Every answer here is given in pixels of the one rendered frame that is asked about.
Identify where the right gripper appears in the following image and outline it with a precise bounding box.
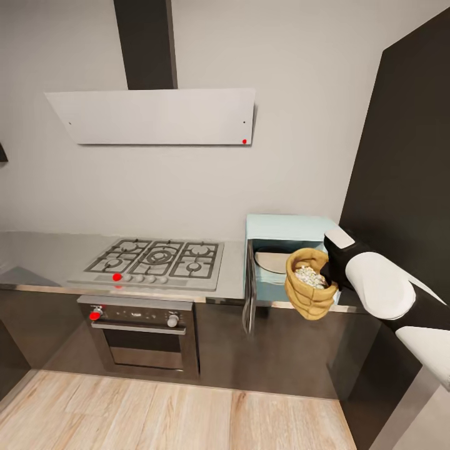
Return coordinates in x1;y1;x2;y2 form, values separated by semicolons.
319;261;354;292

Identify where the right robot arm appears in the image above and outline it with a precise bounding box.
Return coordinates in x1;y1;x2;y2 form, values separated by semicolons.
319;226;450;393

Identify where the popcorn bag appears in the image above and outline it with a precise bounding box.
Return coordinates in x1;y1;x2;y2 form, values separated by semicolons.
284;247;338;320

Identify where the microwave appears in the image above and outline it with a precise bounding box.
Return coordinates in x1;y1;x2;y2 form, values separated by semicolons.
242;214;338;342

